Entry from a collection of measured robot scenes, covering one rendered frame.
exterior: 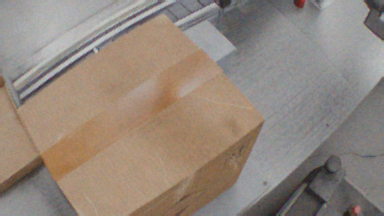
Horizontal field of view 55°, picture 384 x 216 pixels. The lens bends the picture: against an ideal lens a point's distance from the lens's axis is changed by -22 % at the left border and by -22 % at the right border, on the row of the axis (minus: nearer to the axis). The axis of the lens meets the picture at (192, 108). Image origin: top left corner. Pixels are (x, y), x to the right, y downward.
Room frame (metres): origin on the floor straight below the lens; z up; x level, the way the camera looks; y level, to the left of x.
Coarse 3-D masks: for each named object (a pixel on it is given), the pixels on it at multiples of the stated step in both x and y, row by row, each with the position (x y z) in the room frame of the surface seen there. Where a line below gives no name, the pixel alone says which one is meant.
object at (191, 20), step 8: (232, 0) 0.77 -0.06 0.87; (248, 0) 0.82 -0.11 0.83; (208, 8) 0.72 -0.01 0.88; (216, 8) 0.73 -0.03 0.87; (224, 8) 0.76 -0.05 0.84; (232, 8) 0.77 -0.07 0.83; (192, 16) 0.69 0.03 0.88; (200, 16) 0.70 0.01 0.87; (208, 16) 0.72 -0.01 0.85; (216, 16) 0.74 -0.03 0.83; (176, 24) 0.65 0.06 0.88; (184, 24) 0.66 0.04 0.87; (192, 24) 0.68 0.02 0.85; (88, 40) 0.59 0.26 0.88; (64, 56) 0.54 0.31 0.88
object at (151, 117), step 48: (144, 48) 0.40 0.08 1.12; (192, 48) 0.41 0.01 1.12; (48, 96) 0.30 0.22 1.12; (96, 96) 0.31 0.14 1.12; (144, 96) 0.32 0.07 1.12; (192, 96) 0.33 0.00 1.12; (240, 96) 0.34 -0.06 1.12; (48, 144) 0.22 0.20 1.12; (96, 144) 0.23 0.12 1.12; (144, 144) 0.25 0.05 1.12; (192, 144) 0.26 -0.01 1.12; (240, 144) 0.28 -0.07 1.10; (96, 192) 0.16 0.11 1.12; (144, 192) 0.18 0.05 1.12; (192, 192) 0.22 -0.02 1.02
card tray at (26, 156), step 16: (0, 80) 0.46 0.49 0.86; (0, 96) 0.43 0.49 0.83; (0, 112) 0.38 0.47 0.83; (16, 112) 0.39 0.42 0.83; (0, 128) 0.34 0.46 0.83; (16, 128) 0.35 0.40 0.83; (0, 144) 0.30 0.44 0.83; (16, 144) 0.31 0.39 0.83; (32, 144) 0.32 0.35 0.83; (0, 160) 0.26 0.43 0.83; (16, 160) 0.27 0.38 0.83; (32, 160) 0.27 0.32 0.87; (0, 176) 0.22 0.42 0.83; (16, 176) 0.23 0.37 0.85; (0, 192) 0.18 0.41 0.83
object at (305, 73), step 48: (0, 0) 0.77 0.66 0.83; (48, 0) 0.77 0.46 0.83; (96, 0) 0.76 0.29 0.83; (288, 0) 0.86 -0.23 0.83; (336, 0) 0.93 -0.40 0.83; (0, 48) 0.58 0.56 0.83; (48, 48) 0.59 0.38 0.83; (240, 48) 0.65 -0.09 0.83; (288, 48) 0.68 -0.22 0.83; (336, 48) 0.72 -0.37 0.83; (288, 96) 0.54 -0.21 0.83; (336, 96) 0.56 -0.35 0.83; (288, 144) 0.42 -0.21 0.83; (48, 192) 0.22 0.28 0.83
